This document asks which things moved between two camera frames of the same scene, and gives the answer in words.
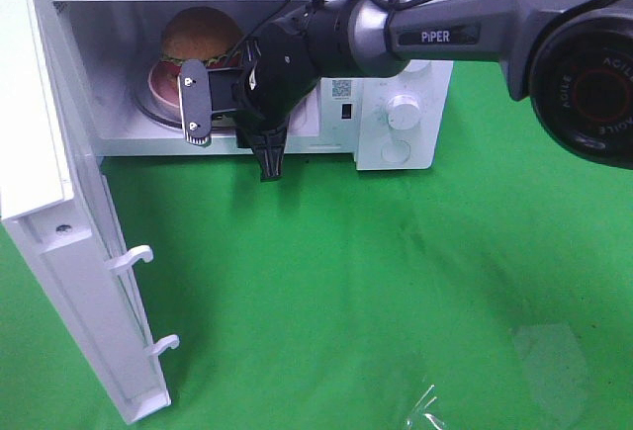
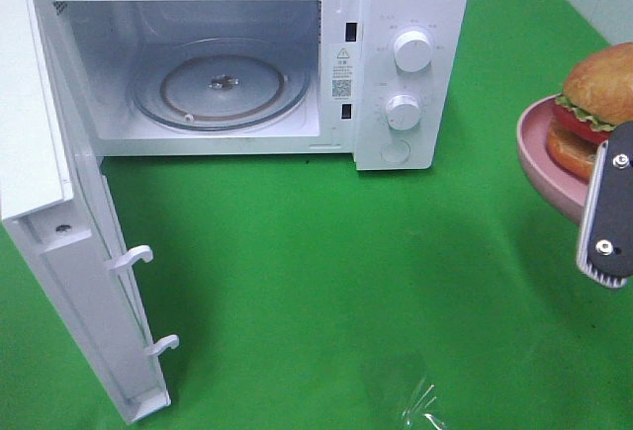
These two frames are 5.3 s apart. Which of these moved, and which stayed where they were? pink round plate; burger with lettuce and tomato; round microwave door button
Moved: pink round plate; burger with lettuce and tomato
Stayed: round microwave door button
